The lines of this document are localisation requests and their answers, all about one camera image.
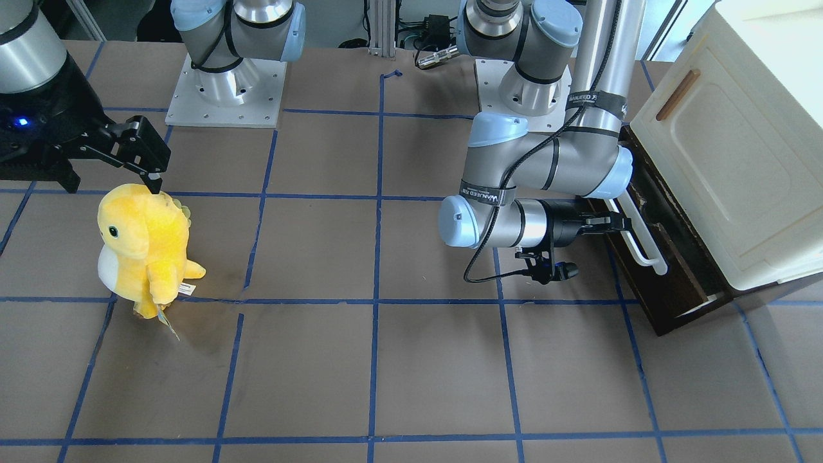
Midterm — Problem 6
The white plastic drawer handle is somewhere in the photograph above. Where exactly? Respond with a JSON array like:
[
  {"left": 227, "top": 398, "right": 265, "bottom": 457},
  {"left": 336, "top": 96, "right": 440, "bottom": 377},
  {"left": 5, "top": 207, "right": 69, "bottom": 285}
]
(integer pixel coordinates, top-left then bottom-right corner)
[{"left": 606, "top": 190, "right": 669, "bottom": 276}]

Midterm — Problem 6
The dark wooden drawer front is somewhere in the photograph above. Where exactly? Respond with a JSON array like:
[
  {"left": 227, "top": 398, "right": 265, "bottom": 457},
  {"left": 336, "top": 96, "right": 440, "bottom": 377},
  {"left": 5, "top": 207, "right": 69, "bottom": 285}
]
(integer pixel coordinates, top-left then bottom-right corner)
[{"left": 606, "top": 125, "right": 743, "bottom": 335}]

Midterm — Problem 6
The cream plastic cabinet body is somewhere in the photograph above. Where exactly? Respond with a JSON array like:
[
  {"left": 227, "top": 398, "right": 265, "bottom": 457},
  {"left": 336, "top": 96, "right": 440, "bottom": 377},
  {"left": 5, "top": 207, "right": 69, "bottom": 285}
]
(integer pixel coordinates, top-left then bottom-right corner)
[{"left": 630, "top": 1, "right": 822, "bottom": 290}]

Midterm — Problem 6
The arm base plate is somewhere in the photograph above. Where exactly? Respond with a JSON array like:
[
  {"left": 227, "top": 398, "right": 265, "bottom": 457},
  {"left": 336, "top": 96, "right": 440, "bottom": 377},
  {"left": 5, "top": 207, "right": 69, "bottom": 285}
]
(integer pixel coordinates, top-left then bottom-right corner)
[
  {"left": 165, "top": 57, "right": 287, "bottom": 129},
  {"left": 475, "top": 59, "right": 572, "bottom": 134}
]

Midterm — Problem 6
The yellow plush dinosaur toy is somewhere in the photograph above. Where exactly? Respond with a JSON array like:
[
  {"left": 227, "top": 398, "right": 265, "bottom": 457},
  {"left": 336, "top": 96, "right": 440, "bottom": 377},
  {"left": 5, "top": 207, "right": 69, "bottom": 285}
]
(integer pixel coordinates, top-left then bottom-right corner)
[{"left": 96, "top": 184, "right": 206, "bottom": 327}]

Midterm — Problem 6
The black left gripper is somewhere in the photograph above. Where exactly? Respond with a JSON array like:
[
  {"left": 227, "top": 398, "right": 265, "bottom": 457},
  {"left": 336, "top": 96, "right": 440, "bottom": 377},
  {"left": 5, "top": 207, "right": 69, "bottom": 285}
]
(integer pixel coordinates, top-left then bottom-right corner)
[{"left": 544, "top": 200, "right": 632, "bottom": 248}]

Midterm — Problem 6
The aluminium frame post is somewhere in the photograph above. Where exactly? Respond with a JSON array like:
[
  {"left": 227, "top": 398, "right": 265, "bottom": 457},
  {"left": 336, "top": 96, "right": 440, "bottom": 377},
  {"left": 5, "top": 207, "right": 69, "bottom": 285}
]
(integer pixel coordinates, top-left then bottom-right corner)
[{"left": 366, "top": 1, "right": 399, "bottom": 60}]

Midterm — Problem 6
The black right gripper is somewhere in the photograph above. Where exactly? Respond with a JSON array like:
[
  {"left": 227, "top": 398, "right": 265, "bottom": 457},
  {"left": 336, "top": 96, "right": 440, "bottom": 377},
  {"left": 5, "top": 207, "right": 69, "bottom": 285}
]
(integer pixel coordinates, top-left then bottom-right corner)
[{"left": 1, "top": 62, "right": 171, "bottom": 194}]

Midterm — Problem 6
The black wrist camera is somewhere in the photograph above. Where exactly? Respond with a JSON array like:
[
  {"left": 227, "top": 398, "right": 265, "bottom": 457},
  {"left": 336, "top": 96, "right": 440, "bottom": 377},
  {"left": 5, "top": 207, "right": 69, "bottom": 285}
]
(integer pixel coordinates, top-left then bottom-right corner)
[{"left": 515, "top": 248, "right": 579, "bottom": 285}]

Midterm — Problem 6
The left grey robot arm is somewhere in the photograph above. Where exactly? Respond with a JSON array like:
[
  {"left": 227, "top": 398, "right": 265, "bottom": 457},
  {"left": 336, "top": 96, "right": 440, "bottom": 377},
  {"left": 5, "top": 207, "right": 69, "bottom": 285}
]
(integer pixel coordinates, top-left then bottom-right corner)
[{"left": 438, "top": 1, "right": 646, "bottom": 248}]

